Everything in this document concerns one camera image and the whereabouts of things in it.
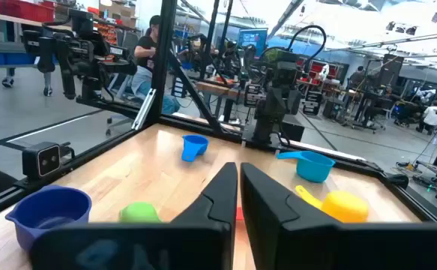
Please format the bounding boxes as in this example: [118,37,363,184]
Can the black aluminium table frame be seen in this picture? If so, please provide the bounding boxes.
[0,0,437,226]

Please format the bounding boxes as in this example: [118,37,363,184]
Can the silver frame bracket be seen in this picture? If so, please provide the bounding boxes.
[131,88,157,131]

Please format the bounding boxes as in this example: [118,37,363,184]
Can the teal measuring cup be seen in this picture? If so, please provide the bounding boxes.
[277,150,336,184]

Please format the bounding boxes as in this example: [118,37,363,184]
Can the black table-level camera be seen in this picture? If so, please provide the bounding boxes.
[21,141,75,179]

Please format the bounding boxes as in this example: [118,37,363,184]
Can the person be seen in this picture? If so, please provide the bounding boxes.
[348,65,365,89]
[1,67,54,98]
[415,104,437,134]
[130,14,181,116]

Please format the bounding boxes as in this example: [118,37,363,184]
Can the blue-lit computer monitor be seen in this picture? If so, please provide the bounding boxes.
[238,28,268,58]

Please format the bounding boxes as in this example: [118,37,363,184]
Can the blue measuring cup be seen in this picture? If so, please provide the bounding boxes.
[181,134,210,163]

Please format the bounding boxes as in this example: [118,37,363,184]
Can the green measuring cup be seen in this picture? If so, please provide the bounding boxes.
[119,202,163,225]

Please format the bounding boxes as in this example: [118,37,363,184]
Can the yellow measuring cup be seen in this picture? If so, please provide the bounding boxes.
[295,184,370,224]

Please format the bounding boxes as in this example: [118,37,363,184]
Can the purple measuring cup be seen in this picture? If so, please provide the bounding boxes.
[4,185,92,252]

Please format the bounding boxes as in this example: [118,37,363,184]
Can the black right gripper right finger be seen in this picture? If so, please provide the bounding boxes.
[240,161,437,270]

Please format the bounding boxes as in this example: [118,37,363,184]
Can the red storage bins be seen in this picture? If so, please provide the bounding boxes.
[0,0,56,23]

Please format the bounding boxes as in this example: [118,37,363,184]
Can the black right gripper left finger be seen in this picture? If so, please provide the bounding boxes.
[29,161,238,270]

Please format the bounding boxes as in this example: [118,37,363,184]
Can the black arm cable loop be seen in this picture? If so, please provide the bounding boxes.
[286,24,328,73]

